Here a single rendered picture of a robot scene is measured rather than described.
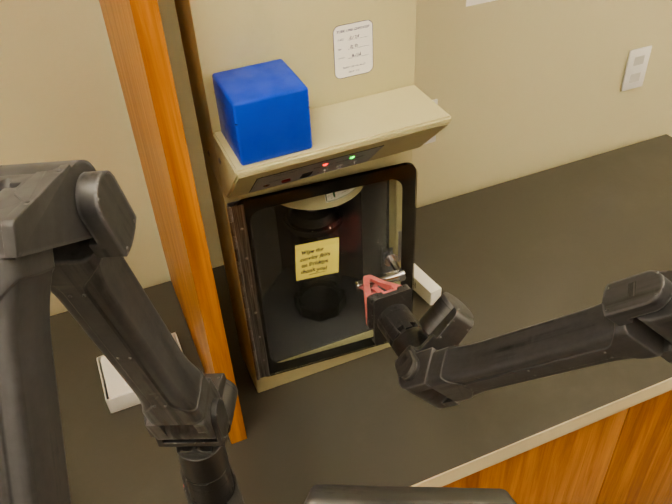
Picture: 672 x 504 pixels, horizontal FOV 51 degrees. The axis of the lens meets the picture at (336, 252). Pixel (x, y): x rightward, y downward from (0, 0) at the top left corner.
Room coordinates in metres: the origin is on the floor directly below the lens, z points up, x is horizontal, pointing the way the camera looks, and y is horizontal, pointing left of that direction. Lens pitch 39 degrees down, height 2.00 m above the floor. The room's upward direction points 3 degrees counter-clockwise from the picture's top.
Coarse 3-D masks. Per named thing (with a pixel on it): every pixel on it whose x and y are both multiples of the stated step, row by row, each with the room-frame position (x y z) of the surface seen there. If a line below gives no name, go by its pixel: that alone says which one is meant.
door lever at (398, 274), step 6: (390, 258) 0.94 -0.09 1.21; (396, 258) 0.95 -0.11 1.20; (390, 264) 0.93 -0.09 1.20; (396, 264) 0.93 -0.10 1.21; (396, 270) 0.91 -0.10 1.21; (402, 270) 0.91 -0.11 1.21; (378, 276) 0.90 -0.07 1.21; (384, 276) 0.89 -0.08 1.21; (390, 276) 0.89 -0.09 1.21; (396, 276) 0.90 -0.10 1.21; (402, 276) 0.90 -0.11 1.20; (360, 282) 0.88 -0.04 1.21; (372, 282) 0.88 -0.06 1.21; (360, 288) 0.88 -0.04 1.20
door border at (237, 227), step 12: (240, 216) 0.87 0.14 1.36; (240, 228) 0.87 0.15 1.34; (240, 240) 0.87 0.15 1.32; (240, 252) 0.87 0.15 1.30; (252, 264) 0.88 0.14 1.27; (240, 276) 0.87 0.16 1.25; (252, 276) 0.88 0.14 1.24; (252, 288) 0.87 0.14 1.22; (252, 300) 0.87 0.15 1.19; (252, 312) 0.87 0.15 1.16; (252, 324) 0.87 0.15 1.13; (252, 348) 0.87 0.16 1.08; (264, 348) 0.88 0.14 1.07; (264, 360) 0.87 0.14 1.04; (264, 372) 0.87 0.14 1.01
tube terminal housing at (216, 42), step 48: (192, 0) 0.88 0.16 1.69; (240, 0) 0.90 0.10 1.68; (288, 0) 0.93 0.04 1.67; (336, 0) 0.95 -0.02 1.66; (384, 0) 0.98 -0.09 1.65; (192, 48) 0.91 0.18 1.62; (240, 48) 0.90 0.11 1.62; (288, 48) 0.92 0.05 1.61; (384, 48) 0.98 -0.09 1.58; (336, 96) 0.95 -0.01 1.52; (240, 288) 0.88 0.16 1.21; (240, 336) 0.95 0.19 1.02
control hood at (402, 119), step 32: (384, 96) 0.96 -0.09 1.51; (416, 96) 0.95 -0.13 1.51; (320, 128) 0.87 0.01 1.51; (352, 128) 0.87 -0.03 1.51; (384, 128) 0.86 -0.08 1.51; (416, 128) 0.87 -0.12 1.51; (224, 160) 0.83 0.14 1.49; (288, 160) 0.80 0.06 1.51; (320, 160) 0.83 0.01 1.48; (224, 192) 0.87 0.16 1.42
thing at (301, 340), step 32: (288, 192) 0.90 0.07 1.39; (320, 192) 0.91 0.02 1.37; (352, 192) 0.93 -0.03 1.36; (384, 192) 0.94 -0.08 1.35; (416, 192) 0.96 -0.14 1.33; (256, 224) 0.88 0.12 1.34; (288, 224) 0.90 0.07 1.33; (320, 224) 0.91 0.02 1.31; (352, 224) 0.93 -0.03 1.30; (384, 224) 0.94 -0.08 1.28; (256, 256) 0.88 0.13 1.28; (288, 256) 0.89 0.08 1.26; (352, 256) 0.93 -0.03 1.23; (384, 256) 0.94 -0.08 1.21; (256, 288) 0.88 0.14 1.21; (288, 288) 0.89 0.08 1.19; (320, 288) 0.91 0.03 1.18; (352, 288) 0.93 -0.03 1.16; (288, 320) 0.89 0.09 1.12; (320, 320) 0.91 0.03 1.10; (352, 320) 0.92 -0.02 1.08; (288, 352) 0.89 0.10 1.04; (320, 352) 0.91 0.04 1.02; (352, 352) 0.92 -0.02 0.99
